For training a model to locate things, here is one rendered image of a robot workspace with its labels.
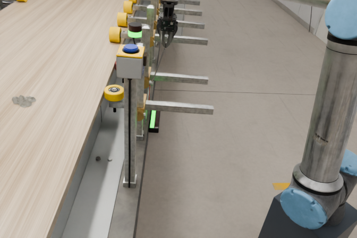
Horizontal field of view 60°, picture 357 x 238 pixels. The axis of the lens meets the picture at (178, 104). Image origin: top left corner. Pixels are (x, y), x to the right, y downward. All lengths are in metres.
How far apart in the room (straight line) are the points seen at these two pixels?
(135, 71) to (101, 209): 0.56
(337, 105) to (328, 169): 0.21
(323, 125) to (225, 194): 1.27
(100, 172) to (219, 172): 1.12
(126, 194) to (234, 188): 1.16
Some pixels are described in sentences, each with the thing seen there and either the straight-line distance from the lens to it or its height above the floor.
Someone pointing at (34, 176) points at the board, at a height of 0.90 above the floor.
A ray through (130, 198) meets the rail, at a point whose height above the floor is 0.70.
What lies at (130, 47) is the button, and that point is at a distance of 0.85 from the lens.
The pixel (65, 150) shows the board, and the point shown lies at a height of 0.90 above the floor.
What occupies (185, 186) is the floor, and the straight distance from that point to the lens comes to 2.12.
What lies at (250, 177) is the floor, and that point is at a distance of 2.29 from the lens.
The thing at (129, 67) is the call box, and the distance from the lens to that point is 0.85.
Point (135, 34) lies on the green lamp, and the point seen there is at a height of 1.08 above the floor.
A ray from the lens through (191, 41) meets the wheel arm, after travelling 1.69.
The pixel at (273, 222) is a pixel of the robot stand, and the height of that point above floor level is 0.48.
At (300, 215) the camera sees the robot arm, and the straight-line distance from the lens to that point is 1.12.
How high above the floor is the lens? 1.57
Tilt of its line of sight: 33 degrees down
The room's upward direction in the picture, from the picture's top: 6 degrees clockwise
